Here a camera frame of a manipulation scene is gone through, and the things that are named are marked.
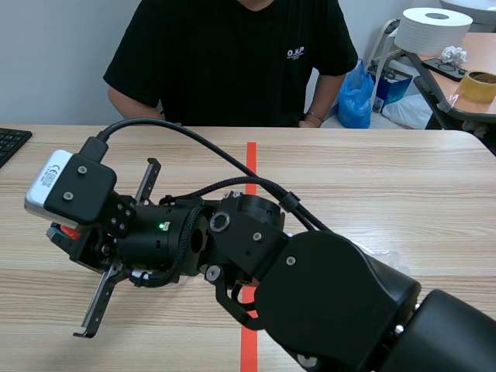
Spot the wooden desk grey edge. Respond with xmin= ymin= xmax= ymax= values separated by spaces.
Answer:
xmin=402 ymin=32 xmax=496 ymax=126

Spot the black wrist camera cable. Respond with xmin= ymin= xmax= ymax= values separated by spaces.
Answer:
xmin=79 ymin=118 xmax=332 ymax=233

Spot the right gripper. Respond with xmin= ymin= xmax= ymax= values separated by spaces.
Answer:
xmin=46 ymin=157 xmax=203 ymax=339

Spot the black keyboard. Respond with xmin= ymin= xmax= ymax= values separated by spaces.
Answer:
xmin=0 ymin=128 xmax=33 ymax=170

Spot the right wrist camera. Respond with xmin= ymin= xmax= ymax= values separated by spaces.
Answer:
xmin=24 ymin=150 xmax=118 ymax=236

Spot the large white paper roll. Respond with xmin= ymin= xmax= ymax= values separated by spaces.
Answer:
xmin=394 ymin=6 xmax=474 ymax=60

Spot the person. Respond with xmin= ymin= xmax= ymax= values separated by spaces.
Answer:
xmin=103 ymin=0 xmax=360 ymax=129

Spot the white plastic bag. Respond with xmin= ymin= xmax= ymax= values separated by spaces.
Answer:
xmin=381 ymin=94 xmax=434 ymax=130

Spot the clear plastic beaker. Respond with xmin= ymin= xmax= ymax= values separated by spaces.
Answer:
xmin=350 ymin=239 xmax=408 ymax=274

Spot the blue plastic bag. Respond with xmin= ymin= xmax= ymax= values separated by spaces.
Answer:
xmin=337 ymin=59 xmax=376 ymax=129

